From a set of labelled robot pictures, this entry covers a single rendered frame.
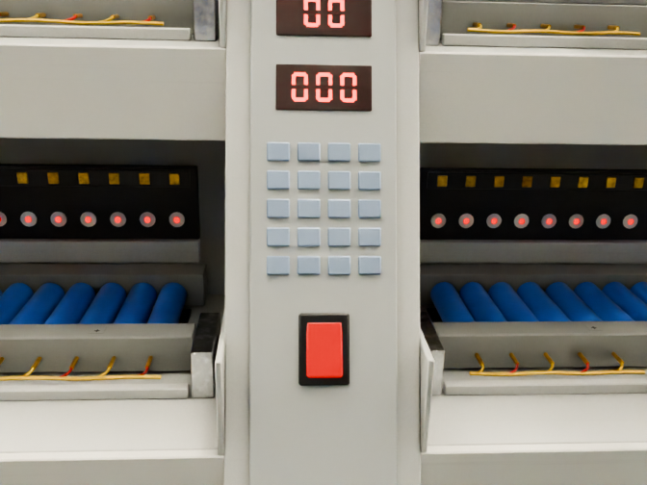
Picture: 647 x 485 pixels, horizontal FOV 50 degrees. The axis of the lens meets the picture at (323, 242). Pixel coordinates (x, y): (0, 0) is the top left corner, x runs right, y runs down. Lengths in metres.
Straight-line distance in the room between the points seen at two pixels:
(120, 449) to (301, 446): 0.09
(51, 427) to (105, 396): 0.03
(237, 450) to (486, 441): 0.12
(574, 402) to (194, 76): 0.26
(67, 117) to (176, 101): 0.05
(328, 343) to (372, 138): 0.10
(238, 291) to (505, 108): 0.16
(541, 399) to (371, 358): 0.11
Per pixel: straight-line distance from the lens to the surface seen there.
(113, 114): 0.36
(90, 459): 0.36
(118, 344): 0.41
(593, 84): 0.38
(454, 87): 0.36
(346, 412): 0.34
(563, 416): 0.40
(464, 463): 0.36
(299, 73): 0.34
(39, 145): 0.57
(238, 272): 0.33
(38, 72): 0.37
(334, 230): 0.33
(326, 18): 0.35
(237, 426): 0.34
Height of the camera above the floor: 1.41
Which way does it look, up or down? 2 degrees up
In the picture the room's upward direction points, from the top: straight up
